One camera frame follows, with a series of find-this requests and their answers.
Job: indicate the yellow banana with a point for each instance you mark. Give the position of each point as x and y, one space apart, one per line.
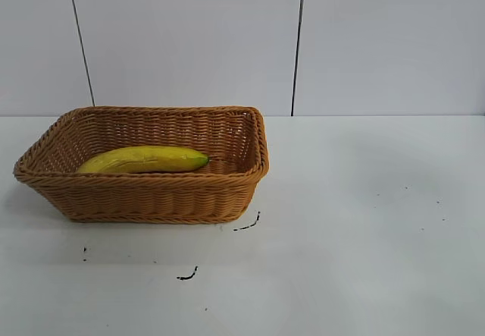
151 159

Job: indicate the brown woven wicker basket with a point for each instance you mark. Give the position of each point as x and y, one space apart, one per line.
151 199

